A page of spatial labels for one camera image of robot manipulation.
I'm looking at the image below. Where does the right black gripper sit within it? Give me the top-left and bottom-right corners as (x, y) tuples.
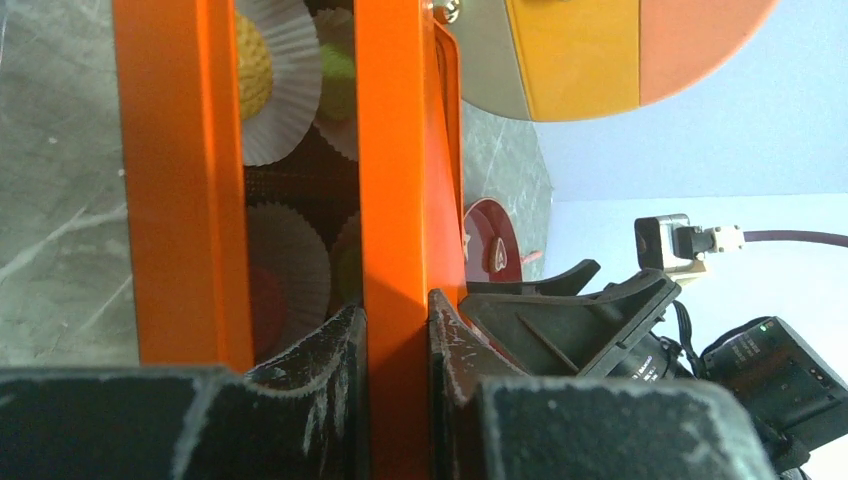
(459, 259), (696, 381)

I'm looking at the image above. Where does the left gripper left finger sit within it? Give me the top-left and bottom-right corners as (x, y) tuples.
(1, 306), (368, 479)

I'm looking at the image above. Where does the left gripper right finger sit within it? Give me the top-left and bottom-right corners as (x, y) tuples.
(428, 290), (775, 479)

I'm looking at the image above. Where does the dark red round plate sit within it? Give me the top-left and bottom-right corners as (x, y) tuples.
(463, 198), (523, 283)

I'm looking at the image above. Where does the pink round cookie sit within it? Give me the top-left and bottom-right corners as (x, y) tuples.
(249, 266), (287, 362)

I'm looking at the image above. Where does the orange cookie box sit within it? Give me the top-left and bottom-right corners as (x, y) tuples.
(111, 0), (362, 374)

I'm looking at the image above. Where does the orange box lid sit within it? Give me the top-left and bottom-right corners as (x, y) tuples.
(354, 1), (465, 479)

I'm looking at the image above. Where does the orange chip cookie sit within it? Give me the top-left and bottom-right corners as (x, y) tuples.
(319, 43), (357, 121)

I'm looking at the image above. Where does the orange swirl cookie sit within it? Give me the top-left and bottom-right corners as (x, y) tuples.
(235, 11), (273, 120)

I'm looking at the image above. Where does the orange pen far right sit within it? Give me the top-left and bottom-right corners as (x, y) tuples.
(521, 250), (544, 266)

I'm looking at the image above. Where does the brown heart cookie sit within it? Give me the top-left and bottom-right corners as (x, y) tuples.
(488, 236), (509, 274)

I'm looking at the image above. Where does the brown star cookie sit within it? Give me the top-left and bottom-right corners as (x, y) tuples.
(462, 232), (471, 262)

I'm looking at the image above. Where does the white paper cup middle-right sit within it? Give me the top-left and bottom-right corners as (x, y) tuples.
(328, 212), (363, 316)

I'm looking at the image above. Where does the white paper cup bottom-right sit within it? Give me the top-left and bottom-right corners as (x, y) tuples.
(313, 7), (359, 162)

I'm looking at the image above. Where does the white paper cup bottom-left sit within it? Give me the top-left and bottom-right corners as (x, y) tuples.
(234, 1), (322, 166)

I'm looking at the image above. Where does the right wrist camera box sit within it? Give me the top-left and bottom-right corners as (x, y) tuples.
(633, 213), (746, 287)

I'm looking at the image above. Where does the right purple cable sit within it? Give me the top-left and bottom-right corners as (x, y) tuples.
(741, 229), (848, 249)

